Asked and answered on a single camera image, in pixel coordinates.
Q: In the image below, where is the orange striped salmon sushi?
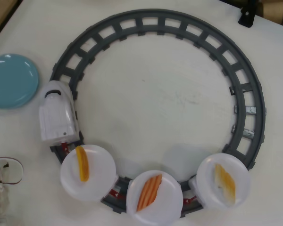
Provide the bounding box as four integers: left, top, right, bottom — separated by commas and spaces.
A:
136, 174, 163, 212

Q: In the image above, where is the white Shinkansen toy locomotive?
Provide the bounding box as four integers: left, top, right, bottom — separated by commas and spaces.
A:
38, 80, 81, 143

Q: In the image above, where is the yellow egg sushi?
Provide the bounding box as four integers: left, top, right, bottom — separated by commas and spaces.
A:
75, 145, 90, 182

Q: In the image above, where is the blue round dish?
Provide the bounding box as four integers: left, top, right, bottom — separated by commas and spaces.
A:
0, 53, 40, 109

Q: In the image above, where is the pale orange sushi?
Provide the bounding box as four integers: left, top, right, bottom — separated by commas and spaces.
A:
213, 164, 236, 205

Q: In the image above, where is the white plate wagon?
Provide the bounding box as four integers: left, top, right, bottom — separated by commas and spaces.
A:
188, 153, 251, 210
60, 144, 120, 202
126, 169, 183, 221

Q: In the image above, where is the grey circular toy train track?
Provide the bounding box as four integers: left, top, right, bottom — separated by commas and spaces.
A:
49, 8, 267, 215

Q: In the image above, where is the brown cardboard box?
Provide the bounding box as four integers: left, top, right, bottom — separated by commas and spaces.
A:
254, 0, 283, 24

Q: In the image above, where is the black clamp bracket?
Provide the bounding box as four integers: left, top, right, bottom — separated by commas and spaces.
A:
238, 6, 255, 28

